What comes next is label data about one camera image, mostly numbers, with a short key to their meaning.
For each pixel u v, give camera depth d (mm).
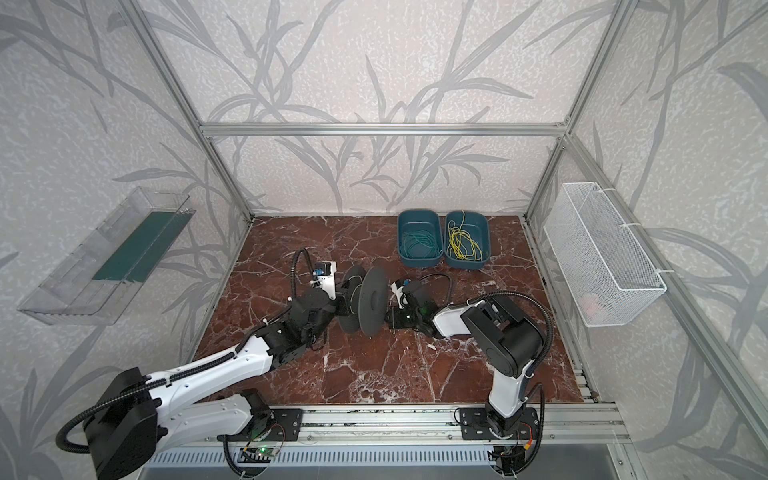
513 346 482
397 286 883
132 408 401
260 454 705
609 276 602
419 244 1029
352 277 819
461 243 1105
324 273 674
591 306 718
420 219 1167
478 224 1153
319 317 615
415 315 754
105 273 652
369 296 800
